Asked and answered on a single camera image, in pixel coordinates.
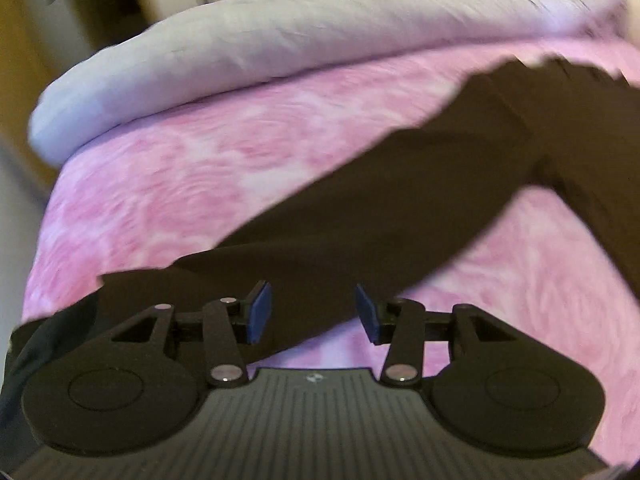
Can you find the wooden cabinet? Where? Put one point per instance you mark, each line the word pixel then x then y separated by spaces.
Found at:
pixel 30 35

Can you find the pink rose-pattern blanket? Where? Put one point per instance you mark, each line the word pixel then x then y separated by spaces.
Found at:
pixel 200 170

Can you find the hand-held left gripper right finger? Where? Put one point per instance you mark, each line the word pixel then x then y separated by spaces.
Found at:
pixel 366 312

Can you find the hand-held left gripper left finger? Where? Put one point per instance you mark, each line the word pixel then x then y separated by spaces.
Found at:
pixel 260 310

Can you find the black pants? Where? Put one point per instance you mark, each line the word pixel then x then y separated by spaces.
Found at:
pixel 400 195

